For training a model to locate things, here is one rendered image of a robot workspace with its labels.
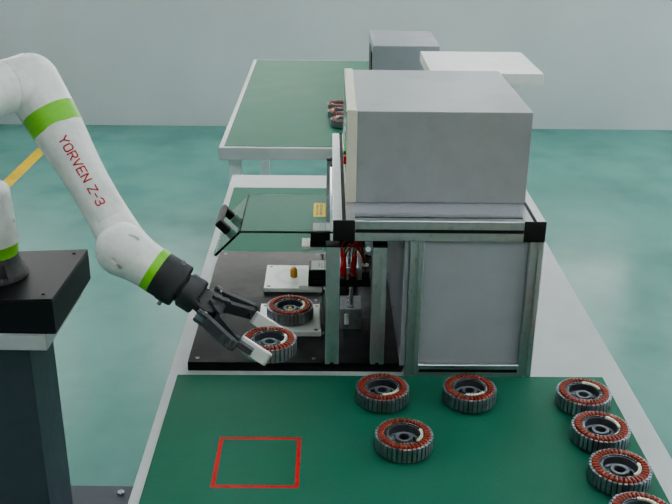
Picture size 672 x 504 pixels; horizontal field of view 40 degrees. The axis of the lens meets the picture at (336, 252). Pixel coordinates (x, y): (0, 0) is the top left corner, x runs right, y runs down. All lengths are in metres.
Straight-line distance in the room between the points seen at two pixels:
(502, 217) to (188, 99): 5.19
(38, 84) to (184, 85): 4.92
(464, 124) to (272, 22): 4.91
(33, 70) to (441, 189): 0.90
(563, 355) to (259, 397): 0.72
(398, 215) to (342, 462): 0.52
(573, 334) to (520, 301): 0.32
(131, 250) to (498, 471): 0.82
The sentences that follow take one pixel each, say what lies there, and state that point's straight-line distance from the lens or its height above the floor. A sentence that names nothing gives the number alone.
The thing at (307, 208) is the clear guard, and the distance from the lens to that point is 2.10.
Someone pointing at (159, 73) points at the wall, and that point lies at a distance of 6.95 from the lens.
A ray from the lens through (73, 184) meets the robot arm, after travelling 2.02.
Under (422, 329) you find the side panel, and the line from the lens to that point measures 2.01.
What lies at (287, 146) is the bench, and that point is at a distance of 3.72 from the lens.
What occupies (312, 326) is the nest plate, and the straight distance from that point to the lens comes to 2.18.
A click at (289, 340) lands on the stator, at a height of 0.90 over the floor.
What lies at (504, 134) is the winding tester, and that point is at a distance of 1.98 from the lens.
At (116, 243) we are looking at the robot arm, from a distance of 1.85.
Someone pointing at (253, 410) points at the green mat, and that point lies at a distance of 1.92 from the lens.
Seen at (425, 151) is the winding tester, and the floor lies 1.23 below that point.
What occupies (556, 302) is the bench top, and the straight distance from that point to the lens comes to 2.45.
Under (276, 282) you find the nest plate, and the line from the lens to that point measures 2.40.
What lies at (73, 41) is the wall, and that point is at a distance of 7.05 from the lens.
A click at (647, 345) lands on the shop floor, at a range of 3.97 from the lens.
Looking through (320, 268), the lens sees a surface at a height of 0.92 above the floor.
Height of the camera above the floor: 1.78
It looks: 23 degrees down
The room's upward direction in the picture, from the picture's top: 1 degrees clockwise
